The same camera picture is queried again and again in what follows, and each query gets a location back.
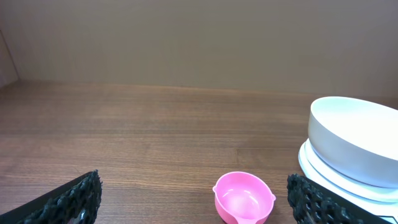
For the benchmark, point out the white bowl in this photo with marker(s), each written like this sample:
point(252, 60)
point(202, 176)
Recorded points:
point(357, 138)

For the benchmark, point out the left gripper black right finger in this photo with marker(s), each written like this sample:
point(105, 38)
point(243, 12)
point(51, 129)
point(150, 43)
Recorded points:
point(312, 203)

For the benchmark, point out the white digital kitchen scale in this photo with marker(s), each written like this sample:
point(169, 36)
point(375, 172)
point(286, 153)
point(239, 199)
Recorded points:
point(379, 201)

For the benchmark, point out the pink plastic measuring scoop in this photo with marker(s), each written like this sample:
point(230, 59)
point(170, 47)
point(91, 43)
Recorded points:
point(243, 198)

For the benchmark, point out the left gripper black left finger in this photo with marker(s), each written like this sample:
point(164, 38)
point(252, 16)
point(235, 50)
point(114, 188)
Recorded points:
point(77, 201)

